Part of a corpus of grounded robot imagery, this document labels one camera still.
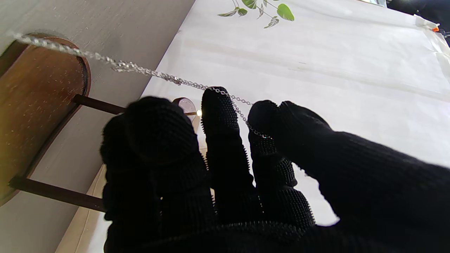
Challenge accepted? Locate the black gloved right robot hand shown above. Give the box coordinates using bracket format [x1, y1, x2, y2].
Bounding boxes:
[100, 87, 450, 253]

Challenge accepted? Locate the thin silver chain necklace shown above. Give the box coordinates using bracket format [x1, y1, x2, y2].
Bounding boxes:
[7, 32, 271, 139]

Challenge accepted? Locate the brown wooden jewelry stand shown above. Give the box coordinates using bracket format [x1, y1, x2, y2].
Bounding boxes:
[0, 33, 203, 213]

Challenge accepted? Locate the white sheer curtain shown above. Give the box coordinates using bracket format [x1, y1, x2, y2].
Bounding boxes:
[54, 0, 450, 253]

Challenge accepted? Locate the broad-leaf green houseplant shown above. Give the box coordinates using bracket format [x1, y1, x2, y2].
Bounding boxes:
[217, 0, 295, 29]

